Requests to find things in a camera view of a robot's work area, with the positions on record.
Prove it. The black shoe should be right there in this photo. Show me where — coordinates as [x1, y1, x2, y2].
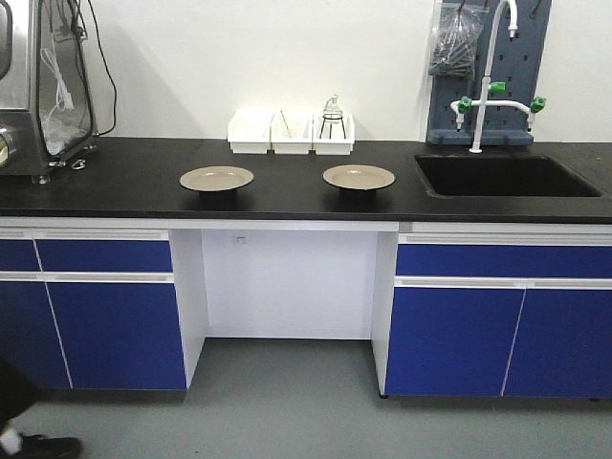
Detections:
[1, 434, 83, 459]

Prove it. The white laboratory faucet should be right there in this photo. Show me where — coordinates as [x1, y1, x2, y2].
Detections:
[450, 0, 547, 154]

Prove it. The blue cabinet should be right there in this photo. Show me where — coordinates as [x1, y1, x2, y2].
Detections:
[1, 229, 188, 390]
[377, 233, 611, 399]

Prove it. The right blue cabinet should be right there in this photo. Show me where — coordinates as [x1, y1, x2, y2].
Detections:
[377, 233, 611, 399]

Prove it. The blue pegboard drying rack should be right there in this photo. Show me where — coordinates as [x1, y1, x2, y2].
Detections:
[426, 1, 552, 148]

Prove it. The white plastic bin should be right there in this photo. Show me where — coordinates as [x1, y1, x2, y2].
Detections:
[271, 110, 313, 155]
[312, 113, 355, 156]
[228, 110, 273, 154]

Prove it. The black wire tripod stand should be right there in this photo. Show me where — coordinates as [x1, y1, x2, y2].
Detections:
[319, 117, 346, 140]

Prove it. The round glass flask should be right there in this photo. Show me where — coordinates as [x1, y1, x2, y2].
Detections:
[322, 95, 343, 122]

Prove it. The right white plastic bin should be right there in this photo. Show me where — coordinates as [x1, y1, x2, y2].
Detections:
[312, 113, 355, 156]

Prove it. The left white plastic bin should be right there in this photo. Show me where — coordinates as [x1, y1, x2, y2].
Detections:
[228, 110, 273, 154]

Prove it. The beige round plate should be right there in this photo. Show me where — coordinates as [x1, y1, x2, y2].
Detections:
[322, 164, 396, 191]
[179, 165, 254, 192]

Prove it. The middle white plastic bin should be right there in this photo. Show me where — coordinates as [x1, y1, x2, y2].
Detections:
[271, 110, 313, 155]

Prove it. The clear bag of pegs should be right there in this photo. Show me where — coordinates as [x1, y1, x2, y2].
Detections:
[428, 2, 489, 80]

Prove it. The stainless steel machine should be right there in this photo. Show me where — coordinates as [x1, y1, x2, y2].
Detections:
[1, 1, 97, 184]

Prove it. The black power cable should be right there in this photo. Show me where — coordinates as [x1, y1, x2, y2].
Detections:
[65, 0, 119, 139]

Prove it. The left blue cabinet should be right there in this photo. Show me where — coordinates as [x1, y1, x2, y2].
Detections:
[1, 229, 188, 390]

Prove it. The metal carabiner clip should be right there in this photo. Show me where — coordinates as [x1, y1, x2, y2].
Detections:
[71, 159, 86, 170]

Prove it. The black lab sink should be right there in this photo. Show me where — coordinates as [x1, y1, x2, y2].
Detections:
[415, 155, 602, 198]

